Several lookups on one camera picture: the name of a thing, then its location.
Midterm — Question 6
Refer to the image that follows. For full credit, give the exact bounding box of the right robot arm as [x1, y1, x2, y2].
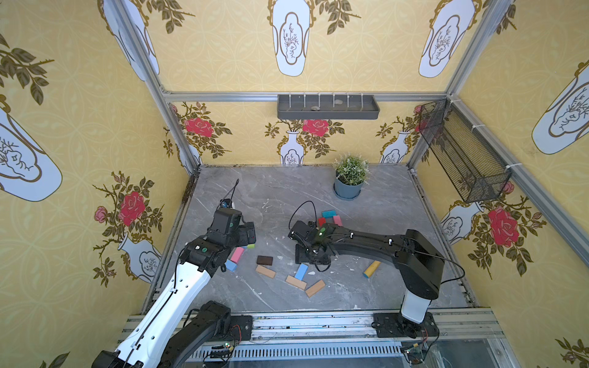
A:
[288, 221, 446, 324]

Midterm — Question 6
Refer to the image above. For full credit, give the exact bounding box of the wooden block middle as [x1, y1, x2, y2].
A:
[285, 275, 307, 291]

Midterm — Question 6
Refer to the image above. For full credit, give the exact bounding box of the light blue block left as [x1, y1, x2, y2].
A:
[225, 260, 238, 272]

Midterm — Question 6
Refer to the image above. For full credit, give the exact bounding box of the circuit board with wires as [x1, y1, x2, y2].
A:
[202, 343, 236, 366]

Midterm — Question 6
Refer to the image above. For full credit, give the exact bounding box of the aluminium rail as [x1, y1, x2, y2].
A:
[123, 307, 521, 368]

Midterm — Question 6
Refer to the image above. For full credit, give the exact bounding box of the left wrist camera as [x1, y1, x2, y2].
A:
[219, 198, 235, 209]

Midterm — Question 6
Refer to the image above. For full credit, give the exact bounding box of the wooden block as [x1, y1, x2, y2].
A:
[256, 265, 276, 279]
[305, 280, 326, 297]
[285, 275, 307, 291]

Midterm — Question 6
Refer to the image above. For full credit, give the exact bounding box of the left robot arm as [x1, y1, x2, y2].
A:
[92, 208, 256, 367]

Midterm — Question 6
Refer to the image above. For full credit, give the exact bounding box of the grey wall shelf tray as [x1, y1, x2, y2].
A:
[277, 93, 380, 121]

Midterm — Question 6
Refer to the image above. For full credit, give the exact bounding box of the dark brown block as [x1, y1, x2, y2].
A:
[256, 255, 273, 266]

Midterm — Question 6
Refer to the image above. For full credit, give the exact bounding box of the potted green plant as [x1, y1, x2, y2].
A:
[334, 154, 369, 200]

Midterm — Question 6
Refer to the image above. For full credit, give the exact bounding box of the wooden block left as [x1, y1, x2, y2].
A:
[256, 265, 276, 279]

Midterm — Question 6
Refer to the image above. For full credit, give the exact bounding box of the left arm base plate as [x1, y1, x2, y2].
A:
[221, 315, 253, 342]

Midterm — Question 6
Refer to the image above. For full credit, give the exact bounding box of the black wire mesh basket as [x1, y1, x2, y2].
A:
[418, 100, 512, 202]

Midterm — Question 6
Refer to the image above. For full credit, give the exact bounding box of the wooden block right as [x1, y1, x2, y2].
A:
[305, 280, 326, 297]

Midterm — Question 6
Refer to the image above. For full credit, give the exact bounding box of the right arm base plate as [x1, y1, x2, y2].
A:
[371, 312, 440, 340]

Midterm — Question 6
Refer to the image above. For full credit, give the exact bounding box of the teal block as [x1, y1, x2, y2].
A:
[321, 210, 337, 219]

